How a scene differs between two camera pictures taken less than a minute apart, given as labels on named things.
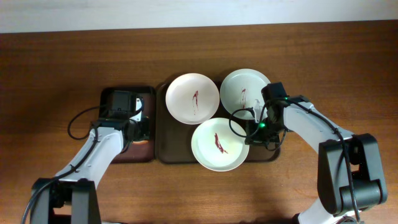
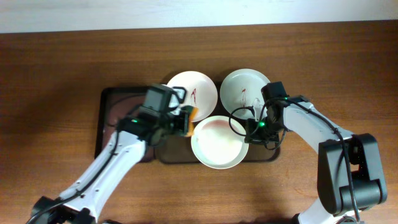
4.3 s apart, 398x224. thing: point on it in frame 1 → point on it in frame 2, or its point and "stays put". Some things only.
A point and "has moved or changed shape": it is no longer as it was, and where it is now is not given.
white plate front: x=218 y=144 stays put
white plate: x=240 y=89 stays put
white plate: x=193 y=98 stays put
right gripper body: x=265 y=132 stays put
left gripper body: x=142 y=129 → x=178 y=125
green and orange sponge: x=147 y=139 has moved or changed shape
